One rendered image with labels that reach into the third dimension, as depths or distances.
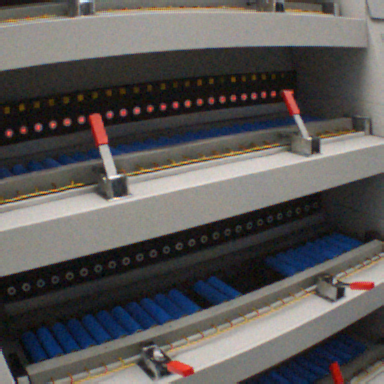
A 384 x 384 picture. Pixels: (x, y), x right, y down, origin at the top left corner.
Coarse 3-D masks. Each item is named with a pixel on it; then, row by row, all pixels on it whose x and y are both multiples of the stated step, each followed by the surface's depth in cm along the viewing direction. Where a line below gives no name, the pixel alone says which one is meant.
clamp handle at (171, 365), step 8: (152, 352) 51; (160, 352) 51; (160, 360) 50; (168, 360) 49; (176, 360) 48; (168, 368) 47; (176, 368) 46; (184, 368) 45; (192, 368) 45; (184, 376) 45
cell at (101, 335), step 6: (84, 318) 59; (90, 318) 59; (84, 324) 59; (90, 324) 58; (96, 324) 58; (90, 330) 57; (96, 330) 56; (102, 330) 56; (96, 336) 56; (102, 336) 55; (108, 336) 55; (102, 342) 54
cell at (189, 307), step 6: (168, 294) 65; (174, 294) 65; (180, 294) 64; (174, 300) 64; (180, 300) 63; (186, 300) 63; (180, 306) 63; (186, 306) 62; (192, 306) 61; (198, 306) 61; (192, 312) 61
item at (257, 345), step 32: (288, 224) 81; (352, 224) 83; (192, 256) 72; (64, 288) 62; (96, 288) 65; (192, 288) 70; (256, 320) 61; (288, 320) 60; (320, 320) 61; (352, 320) 65; (192, 352) 55; (224, 352) 55; (256, 352) 56; (288, 352) 59
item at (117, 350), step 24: (336, 264) 69; (264, 288) 64; (288, 288) 64; (216, 312) 59; (240, 312) 61; (144, 336) 54; (168, 336) 55; (48, 360) 50; (72, 360) 50; (96, 360) 51; (120, 360) 52
